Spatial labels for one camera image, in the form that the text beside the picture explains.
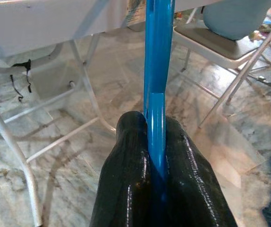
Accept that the black strap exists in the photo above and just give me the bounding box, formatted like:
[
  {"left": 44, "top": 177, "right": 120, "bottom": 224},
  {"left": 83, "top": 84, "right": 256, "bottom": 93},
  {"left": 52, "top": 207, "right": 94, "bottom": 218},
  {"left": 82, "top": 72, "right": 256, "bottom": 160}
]
[{"left": 9, "top": 59, "right": 32, "bottom": 103}]

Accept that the light blue chair cushion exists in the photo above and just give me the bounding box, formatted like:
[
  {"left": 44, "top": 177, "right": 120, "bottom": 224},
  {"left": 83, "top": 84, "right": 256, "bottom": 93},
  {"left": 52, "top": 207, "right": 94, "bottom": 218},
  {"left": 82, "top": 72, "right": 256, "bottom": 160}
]
[{"left": 203, "top": 0, "right": 271, "bottom": 41}]

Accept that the blue plastic clothes hanger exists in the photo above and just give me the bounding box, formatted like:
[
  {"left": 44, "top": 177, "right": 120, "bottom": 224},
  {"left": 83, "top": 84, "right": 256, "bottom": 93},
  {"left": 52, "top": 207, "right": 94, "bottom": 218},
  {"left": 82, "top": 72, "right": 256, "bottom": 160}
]
[{"left": 143, "top": 0, "right": 174, "bottom": 213}]

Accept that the white folding chair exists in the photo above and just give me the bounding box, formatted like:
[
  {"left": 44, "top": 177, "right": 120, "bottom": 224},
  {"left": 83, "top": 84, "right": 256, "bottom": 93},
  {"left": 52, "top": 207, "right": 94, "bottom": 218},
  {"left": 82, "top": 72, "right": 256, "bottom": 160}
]
[{"left": 173, "top": 0, "right": 271, "bottom": 130}]

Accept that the white folding table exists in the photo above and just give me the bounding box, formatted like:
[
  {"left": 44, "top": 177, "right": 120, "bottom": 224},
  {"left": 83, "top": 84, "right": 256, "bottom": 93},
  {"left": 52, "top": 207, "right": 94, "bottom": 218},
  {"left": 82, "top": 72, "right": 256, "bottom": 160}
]
[{"left": 0, "top": 0, "right": 223, "bottom": 227}]

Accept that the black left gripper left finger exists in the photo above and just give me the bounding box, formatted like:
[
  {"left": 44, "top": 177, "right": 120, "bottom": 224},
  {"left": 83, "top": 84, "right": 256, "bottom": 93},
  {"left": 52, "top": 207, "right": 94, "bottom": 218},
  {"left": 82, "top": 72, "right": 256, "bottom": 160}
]
[{"left": 89, "top": 111, "right": 152, "bottom": 227}]

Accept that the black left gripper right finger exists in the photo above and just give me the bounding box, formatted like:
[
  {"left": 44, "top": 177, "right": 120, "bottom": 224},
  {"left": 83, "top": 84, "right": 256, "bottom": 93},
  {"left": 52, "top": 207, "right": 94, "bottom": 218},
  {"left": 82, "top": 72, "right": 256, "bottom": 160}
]
[{"left": 165, "top": 117, "right": 238, "bottom": 227}]

